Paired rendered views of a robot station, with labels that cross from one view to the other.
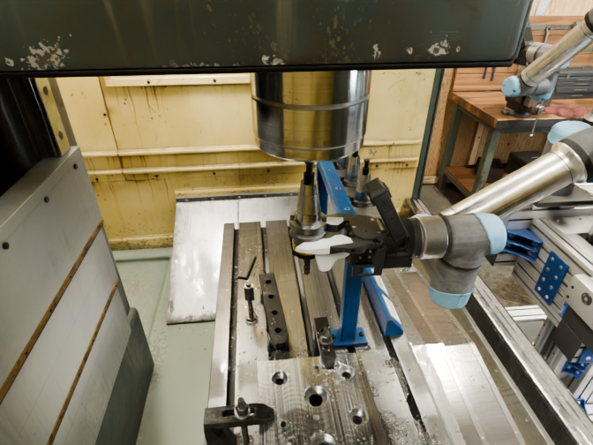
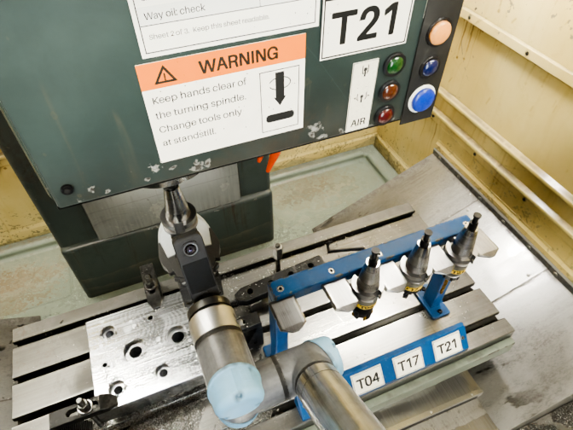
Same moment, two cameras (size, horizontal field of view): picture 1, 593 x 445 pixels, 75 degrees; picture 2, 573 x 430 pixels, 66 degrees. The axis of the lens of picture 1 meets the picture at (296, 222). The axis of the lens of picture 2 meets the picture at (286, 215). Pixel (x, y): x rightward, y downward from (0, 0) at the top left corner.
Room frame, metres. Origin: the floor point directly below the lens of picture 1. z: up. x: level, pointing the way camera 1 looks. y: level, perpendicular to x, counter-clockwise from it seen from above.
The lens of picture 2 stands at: (0.57, -0.58, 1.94)
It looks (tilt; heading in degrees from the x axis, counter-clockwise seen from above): 47 degrees down; 74
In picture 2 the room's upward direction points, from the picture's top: straight up
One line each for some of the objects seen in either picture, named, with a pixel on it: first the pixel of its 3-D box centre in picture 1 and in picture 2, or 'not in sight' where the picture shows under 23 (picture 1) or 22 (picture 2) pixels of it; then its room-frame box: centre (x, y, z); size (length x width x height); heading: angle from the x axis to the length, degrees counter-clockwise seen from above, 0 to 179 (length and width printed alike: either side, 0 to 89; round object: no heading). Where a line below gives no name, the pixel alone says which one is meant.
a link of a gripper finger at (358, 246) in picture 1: (352, 242); (175, 258); (0.51, -0.09, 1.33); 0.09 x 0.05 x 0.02; 110
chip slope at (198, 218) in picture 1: (284, 263); (415, 287); (1.18, 0.05, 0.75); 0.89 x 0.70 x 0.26; 96
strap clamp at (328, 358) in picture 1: (324, 348); (234, 333); (0.59, -0.06, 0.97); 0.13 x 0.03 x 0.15; 6
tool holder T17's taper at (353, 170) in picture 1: (354, 167); (419, 254); (0.96, -0.16, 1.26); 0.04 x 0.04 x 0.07
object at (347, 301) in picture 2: (368, 213); (341, 296); (0.80, -0.17, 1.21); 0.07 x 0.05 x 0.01; 96
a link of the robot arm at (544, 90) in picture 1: (540, 84); not in sight; (1.56, -0.95, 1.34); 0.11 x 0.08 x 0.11; 109
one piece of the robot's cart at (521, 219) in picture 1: (540, 207); not in sight; (1.27, -0.93, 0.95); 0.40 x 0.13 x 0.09; 95
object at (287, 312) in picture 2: not in sight; (288, 316); (0.69, -0.19, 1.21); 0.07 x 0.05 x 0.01; 96
